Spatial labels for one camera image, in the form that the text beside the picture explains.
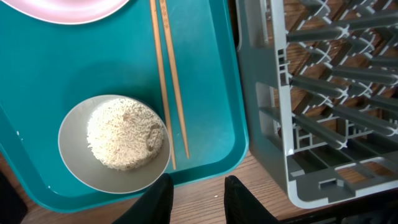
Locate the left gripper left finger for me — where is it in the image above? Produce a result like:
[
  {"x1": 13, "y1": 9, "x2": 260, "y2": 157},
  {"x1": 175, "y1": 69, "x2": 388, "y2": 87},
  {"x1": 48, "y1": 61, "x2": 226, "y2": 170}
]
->
[{"x1": 113, "y1": 174, "x2": 174, "y2": 224}]

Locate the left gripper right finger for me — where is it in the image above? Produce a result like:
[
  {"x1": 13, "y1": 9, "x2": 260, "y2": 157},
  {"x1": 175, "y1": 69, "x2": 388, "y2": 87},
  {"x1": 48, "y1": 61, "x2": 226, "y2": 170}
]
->
[{"x1": 224, "y1": 175, "x2": 279, "y2": 224}]

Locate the grey bowl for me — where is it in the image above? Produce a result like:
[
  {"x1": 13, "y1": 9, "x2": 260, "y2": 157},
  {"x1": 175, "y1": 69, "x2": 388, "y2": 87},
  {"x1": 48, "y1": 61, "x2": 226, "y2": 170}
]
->
[{"x1": 58, "y1": 95, "x2": 171, "y2": 194}]

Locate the cooked white rice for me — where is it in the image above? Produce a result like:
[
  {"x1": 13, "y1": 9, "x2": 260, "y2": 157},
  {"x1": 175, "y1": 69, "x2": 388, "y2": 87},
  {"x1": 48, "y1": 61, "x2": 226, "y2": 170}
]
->
[{"x1": 86, "y1": 98, "x2": 164, "y2": 170}]

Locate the grey dishwasher rack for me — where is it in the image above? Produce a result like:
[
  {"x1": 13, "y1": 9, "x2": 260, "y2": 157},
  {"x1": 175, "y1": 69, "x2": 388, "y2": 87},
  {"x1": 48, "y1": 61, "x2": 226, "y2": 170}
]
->
[{"x1": 236, "y1": 0, "x2": 397, "y2": 208}]

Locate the teal plastic tray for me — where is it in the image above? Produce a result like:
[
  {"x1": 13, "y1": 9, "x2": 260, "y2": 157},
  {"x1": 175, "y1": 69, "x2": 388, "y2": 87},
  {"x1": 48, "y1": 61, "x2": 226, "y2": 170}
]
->
[{"x1": 1, "y1": 0, "x2": 249, "y2": 213}]

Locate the left wooden chopstick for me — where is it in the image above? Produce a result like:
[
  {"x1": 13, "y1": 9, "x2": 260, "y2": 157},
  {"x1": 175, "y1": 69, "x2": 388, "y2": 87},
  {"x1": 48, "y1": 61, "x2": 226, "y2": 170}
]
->
[{"x1": 149, "y1": 0, "x2": 177, "y2": 170}]

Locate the wooden chopstick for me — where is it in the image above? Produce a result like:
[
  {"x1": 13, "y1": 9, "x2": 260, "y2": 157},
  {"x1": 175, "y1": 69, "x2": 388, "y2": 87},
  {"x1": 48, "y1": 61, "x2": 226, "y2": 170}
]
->
[
  {"x1": 149, "y1": 0, "x2": 177, "y2": 170},
  {"x1": 159, "y1": 0, "x2": 190, "y2": 159}
]

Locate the right wooden chopstick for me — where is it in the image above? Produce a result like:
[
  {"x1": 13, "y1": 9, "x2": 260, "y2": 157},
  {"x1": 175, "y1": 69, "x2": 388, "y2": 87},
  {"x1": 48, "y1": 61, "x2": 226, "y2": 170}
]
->
[{"x1": 159, "y1": 0, "x2": 190, "y2": 159}]

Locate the large pink plate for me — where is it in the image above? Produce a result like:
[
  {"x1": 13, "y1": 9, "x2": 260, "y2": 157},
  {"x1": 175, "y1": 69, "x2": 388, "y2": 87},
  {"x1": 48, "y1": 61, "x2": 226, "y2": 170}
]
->
[{"x1": 2, "y1": 0, "x2": 129, "y2": 25}]

